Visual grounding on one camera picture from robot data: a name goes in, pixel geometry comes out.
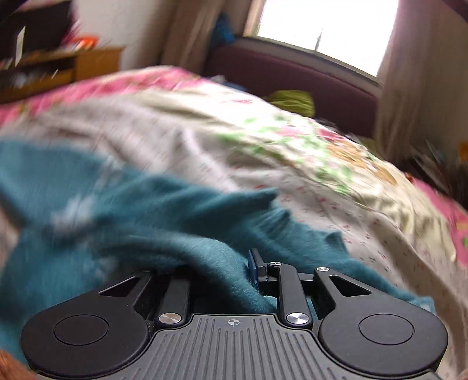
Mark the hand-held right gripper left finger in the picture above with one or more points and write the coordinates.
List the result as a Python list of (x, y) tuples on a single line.
[(175, 292)]

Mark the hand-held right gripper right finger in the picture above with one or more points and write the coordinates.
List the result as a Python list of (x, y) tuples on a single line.
[(252, 268)]

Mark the teal fuzzy garment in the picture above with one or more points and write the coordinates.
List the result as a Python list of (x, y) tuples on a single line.
[(182, 219)]

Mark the floral bed sheet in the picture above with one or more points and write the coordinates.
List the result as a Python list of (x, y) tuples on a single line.
[(237, 139)]

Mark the green pillow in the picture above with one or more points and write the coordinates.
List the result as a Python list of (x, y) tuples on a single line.
[(292, 100)]

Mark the orange cloth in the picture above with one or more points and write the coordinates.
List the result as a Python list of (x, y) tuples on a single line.
[(11, 365)]

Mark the dark red headboard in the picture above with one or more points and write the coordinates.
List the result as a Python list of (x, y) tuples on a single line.
[(292, 76)]

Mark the pile of books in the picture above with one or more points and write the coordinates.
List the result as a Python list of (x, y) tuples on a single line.
[(435, 171)]

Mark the blue cloth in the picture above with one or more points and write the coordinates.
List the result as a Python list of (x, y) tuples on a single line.
[(223, 31)]

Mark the wooden desk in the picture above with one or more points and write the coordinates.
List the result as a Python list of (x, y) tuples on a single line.
[(95, 65)]

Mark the beige curtain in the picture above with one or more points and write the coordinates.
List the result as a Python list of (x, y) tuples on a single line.
[(420, 91), (190, 33)]

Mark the window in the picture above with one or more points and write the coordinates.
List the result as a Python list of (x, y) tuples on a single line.
[(321, 22)]

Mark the orange box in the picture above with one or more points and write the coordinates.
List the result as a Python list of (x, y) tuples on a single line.
[(84, 42)]

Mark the black monitor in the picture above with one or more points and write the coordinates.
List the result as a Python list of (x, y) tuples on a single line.
[(40, 25)]

